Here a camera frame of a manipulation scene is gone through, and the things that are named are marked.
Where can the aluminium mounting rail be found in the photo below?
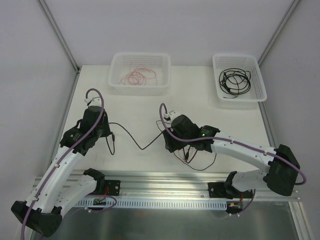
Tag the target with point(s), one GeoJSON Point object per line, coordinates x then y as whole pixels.
{"type": "Point", "coordinates": [178, 186]}

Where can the white plastic basket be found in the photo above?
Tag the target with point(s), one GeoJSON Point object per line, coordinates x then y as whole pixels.
{"type": "Point", "coordinates": [238, 80]}
{"type": "Point", "coordinates": [140, 73]}

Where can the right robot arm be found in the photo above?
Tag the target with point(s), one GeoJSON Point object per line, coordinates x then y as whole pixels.
{"type": "Point", "coordinates": [276, 168]}

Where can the left aluminium frame post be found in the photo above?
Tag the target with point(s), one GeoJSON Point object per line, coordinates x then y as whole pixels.
{"type": "Point", "coordinates": [58, 33]}

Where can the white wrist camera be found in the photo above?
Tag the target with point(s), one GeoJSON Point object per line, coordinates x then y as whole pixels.
{"type": "Point", "coordinates": [93, 101]}
{"type": "Point", "coordinates": [170, 116]}

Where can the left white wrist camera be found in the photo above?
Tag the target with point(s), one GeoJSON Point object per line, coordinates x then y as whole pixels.
{"type": "Point", "coordinates": [93, 101]}

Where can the aluminium frame post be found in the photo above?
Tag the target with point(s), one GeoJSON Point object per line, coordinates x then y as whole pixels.
{"type": "Point", "coordinates": [279, 29]}
{"type": "Point", "coordinates": [58, 33]}

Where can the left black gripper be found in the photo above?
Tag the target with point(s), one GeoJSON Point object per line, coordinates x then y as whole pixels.
{"type": "Point", "coordinates": [100, 132]}

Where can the right white plastic basket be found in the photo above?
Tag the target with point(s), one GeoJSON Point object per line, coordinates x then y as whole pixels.
{"type": "Point", "coordinates": [238, 80]}

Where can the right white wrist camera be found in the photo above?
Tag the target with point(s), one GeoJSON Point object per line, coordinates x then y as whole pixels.
{"type": "Point", "coordinates": [170, 116]}

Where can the left white plastic basket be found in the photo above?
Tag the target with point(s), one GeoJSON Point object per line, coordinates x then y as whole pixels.
{"type": "Point", "coordinates": [140, 73]}

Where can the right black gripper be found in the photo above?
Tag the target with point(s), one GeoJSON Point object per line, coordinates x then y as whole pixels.
{"type": "Point", "coordinates": [171, 144]}

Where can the white slotted cable duct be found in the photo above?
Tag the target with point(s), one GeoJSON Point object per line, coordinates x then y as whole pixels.
{"type": "Point", "coordinates": [154, 204]}

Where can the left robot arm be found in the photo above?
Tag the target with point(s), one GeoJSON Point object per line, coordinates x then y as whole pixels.
{"type": "Point", "coordinates": [44, 209]}

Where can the right aluminium frame post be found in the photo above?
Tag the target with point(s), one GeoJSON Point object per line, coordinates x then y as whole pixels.
{"type": "Point", "coordinates": [279, 29]}

